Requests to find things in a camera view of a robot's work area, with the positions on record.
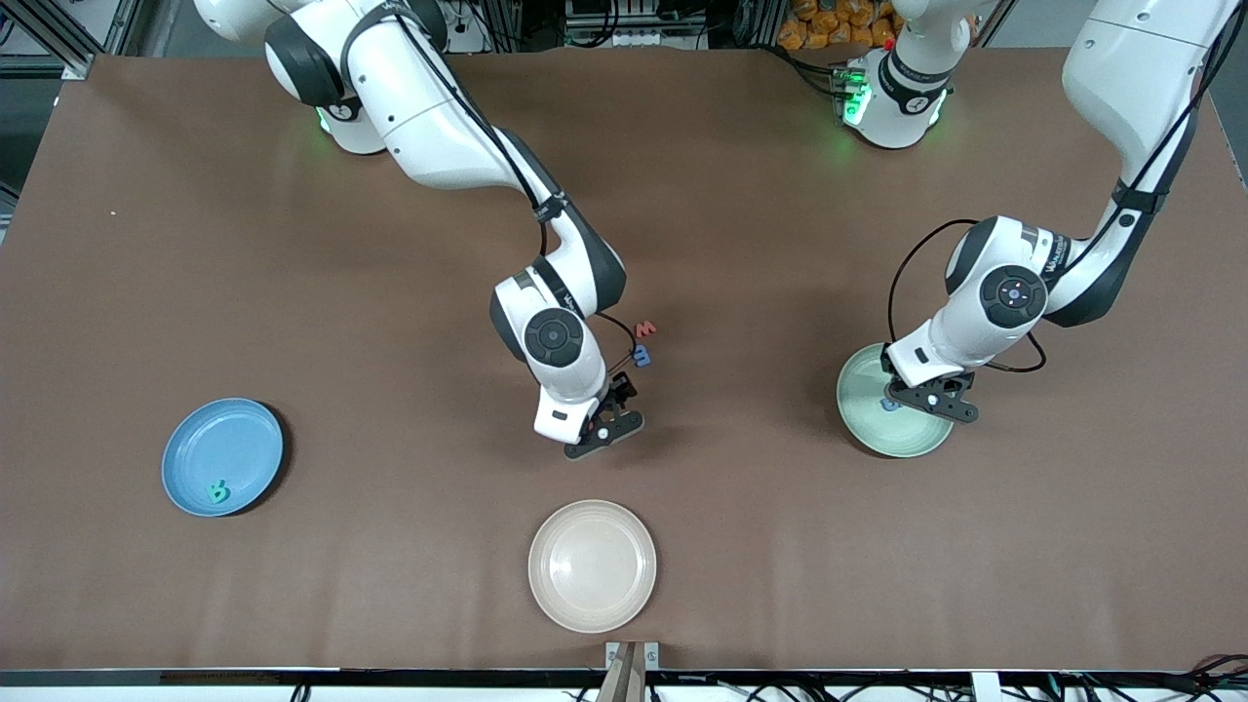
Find green plate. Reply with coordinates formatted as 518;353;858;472
837;341;957;459

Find beige plate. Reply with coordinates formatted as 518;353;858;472
527;499;658;635

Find blue plate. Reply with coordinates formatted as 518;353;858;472
161;397;285;518

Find pile of orange items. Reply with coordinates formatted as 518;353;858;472
777;0;900;52

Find grey electronics rack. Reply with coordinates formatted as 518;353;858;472
564;0;715;50

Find aluminium camera mast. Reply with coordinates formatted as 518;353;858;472
597;641;661;702

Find black cable bundle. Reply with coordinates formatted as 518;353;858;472
1053;653;1248;702

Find black table edge rail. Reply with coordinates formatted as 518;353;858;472
0;669;1248;689

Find aluminium frame profile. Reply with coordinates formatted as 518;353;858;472
0;0;133;81

